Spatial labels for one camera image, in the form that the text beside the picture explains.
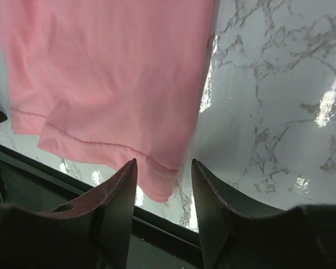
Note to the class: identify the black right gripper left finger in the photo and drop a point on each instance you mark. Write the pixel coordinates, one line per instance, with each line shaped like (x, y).
(103, 216)

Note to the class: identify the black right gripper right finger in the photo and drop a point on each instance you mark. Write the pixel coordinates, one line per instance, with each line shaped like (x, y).
(235, 230)

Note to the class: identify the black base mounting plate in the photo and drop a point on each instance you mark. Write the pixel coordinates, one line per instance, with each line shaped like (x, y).
(155, 242)

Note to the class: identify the pink t-shirt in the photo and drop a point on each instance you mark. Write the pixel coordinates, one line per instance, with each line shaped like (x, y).
(105, 82)

